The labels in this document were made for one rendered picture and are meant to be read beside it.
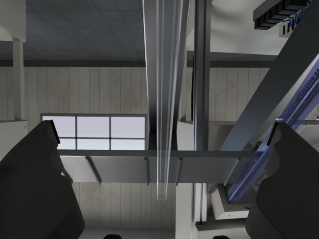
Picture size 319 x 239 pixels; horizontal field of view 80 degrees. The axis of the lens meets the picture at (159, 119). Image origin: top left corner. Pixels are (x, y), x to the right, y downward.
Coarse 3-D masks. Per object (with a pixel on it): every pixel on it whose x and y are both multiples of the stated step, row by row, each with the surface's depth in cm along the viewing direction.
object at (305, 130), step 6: (276, 120) 44; (306, 120) 45; (312, 120) 46; (318, 120) 46; (270, 126) 38; (300, 126) 39; (306, 126) 38; (312, 126) 39; (318, 126) 39; (300, 132) 41; (306, 132) 41; (312, 132) 41; (318, 132) 41; (306, 138) 43; (312, 138) 43; (318, 138) 43; (312, 144) 45; (318, 144) 45; (318, 150) 47
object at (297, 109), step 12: (312, 72) 14; (312, 84) 14; (300, 96) 15; (312, 96) 14; (288, 108) 16; (300, 108) 15; (312, 108) 15; (288, 120) 16; (300, 120) 16; (264, 144) 20; (264, 156) 20; (252, 168) 22; (240, 180) 25; (252, 180) 24; (240, 192) 27
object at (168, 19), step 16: (160, 0) 10; (176, 0) 10; (160, 16) 10; (176, 16) 10; (160, 32) 11; (176, 32) 11; (160, 48) 12; (176, 48) 12; (160, 64) 12; (176, 64) 12; (160, 80) 13; (176, 80) 13; (160, 96) 14; (160, 112) 16; (160, 128) 17; (160, 144) 19; (160, 160) 21; (160, 176) 24; (160, 192) 27
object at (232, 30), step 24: (192, 0) 77; (216, 0) 57; (240, 0) 57; (264, 0) 57; (192, 24) 77; (216, 24) 72; (240, 24) 72; (192, 48) 100; (216, 48) 100; (240, 48) 99; (264, 48) 99
